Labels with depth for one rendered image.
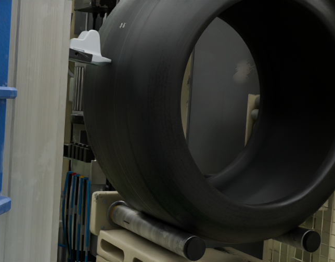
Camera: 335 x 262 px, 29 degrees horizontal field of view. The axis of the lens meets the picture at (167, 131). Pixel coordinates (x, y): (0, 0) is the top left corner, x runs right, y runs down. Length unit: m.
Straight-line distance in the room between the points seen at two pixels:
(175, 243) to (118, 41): 0.39
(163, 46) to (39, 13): 0.88
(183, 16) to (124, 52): 0.12
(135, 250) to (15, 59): 1.10
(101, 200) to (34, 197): 1.23
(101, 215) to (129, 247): 0.16
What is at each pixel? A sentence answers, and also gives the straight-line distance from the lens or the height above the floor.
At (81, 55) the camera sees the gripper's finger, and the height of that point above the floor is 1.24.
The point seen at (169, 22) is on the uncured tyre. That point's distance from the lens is 1.16.
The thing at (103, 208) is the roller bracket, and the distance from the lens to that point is 1.50.
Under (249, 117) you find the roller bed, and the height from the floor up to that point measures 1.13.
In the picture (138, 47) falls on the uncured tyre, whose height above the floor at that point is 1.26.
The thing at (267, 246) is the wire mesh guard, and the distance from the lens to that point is 1.81.
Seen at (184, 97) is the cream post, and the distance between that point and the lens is 1.59.
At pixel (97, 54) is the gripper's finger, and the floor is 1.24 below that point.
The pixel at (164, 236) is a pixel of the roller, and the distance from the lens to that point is 1.28.
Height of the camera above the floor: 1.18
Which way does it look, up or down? 3 degrees down
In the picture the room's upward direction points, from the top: 4 degrees clockwise
